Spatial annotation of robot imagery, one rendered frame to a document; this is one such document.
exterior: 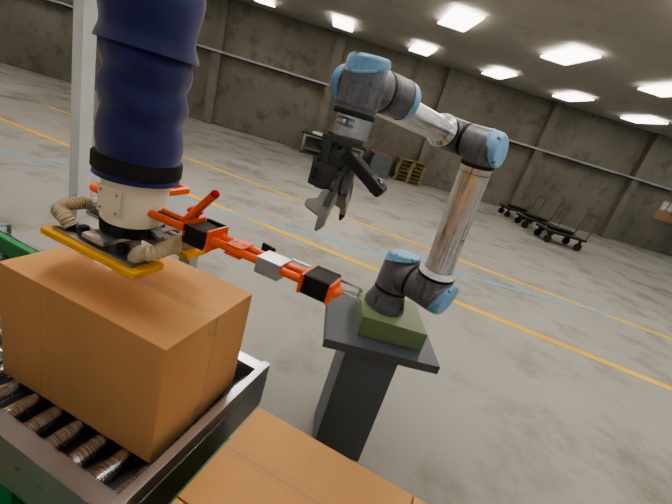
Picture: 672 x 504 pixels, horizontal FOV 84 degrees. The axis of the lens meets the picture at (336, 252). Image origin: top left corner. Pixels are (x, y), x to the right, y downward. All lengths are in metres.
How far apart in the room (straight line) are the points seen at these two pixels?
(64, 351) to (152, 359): 0.33
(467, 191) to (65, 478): 1.43
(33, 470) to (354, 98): 1.20
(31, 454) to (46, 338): 0.30
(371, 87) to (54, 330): 1.07
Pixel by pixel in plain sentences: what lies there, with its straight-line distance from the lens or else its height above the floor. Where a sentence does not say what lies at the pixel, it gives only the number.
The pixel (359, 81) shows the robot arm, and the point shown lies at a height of 1.66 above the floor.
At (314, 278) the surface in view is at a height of 1.22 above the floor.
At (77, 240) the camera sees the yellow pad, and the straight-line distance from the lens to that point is 1.21.
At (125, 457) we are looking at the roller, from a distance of 1.34.
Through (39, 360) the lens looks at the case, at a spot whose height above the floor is 0.69.
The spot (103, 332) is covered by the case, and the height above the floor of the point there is 0.90.
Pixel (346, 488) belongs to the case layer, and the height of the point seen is 0.54.
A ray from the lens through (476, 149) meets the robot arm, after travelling 1.38.
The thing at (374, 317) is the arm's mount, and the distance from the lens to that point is 1.61.
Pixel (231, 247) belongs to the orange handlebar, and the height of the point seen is 1.21.
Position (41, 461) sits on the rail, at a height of 0.59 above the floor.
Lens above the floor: 1.59
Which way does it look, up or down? 20 degrees down
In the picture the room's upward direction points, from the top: 17 degrees clockwise
